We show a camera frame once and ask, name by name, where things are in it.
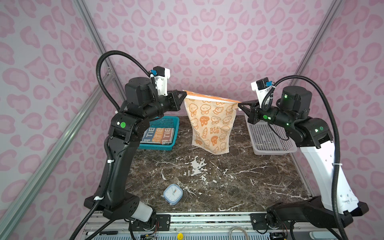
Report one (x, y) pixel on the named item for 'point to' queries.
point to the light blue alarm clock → (173, 194)
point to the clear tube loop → (230, 233)
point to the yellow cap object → (180, 236)
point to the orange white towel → (211, 120)
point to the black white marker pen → (102, 233)
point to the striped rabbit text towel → (158, 135)
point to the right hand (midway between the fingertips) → (241, 102)
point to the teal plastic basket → (162, 122)
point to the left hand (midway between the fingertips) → (185, 88)
